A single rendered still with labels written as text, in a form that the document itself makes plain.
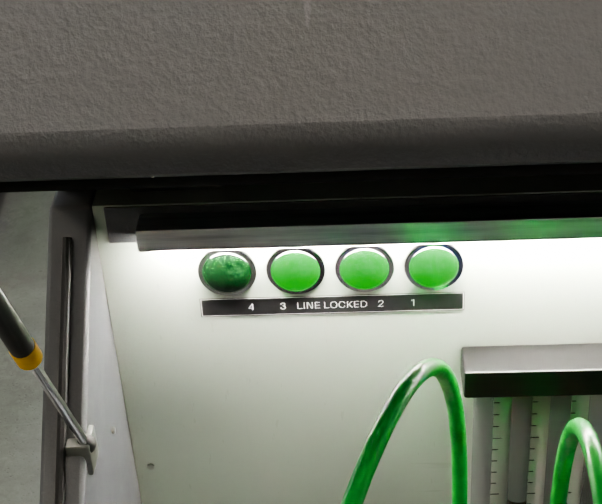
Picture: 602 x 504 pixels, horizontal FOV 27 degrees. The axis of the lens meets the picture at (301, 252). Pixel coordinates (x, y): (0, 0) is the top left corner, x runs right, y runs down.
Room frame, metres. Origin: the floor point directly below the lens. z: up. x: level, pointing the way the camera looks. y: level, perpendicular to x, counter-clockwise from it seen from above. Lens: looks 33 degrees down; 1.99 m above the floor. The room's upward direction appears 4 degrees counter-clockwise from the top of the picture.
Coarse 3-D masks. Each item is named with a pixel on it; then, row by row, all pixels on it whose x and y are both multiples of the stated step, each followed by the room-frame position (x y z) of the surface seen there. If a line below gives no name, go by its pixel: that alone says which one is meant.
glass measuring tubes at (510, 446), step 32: (480, 352) 0.89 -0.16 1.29; (512, 352) 0.88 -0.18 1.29; (544, 352) 0.88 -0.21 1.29; (576, 352) 0.88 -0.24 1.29; (480, 384) 0.86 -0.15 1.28; (512, 384) 0.86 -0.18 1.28; (544, 384) 0.85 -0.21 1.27; (576, 384) 0.85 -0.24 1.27; (480, 416) 0.86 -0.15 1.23; (512, 416) 0.87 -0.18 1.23; (544, 416) 0.88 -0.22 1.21; (576, 416) 0.88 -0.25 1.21; (480, 448) 0.86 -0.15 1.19; (512, 448) 0.87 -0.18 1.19; (544, 448) 0.88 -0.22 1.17; (576, 448) 0.88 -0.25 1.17; (480, 480) 0.86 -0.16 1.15; (512, 480) 0.86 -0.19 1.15; (544, 480) 0.88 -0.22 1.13; (576, 480) 0.88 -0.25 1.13
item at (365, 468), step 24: (432, 360) 0.74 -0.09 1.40; (408, 384) 0.69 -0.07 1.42; (456, 384) 0.78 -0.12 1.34; (384, 408) 0.67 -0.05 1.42; (456, 408) 0.79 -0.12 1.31; (384, 432) 0.64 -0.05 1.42; (456, 432) 0.80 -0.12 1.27; (360, 456) 0.63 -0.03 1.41; (456, 456) 0.81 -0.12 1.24; (360, 480) 0.61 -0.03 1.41; (456, 480) 0.81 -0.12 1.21
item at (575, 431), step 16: (576, 432) 0.69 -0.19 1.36; (592, 432) 0.68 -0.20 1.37; (560, 448) 0.75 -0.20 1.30; (592, 448) 0.66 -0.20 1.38; (560, 464) 0.75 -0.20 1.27; (592, 464) 0.65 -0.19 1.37; (560, 480) 0.76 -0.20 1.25; (592, 480) 0.63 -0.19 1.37; (560, 496) 0.76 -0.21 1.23; (592, 496) 0.62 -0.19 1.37
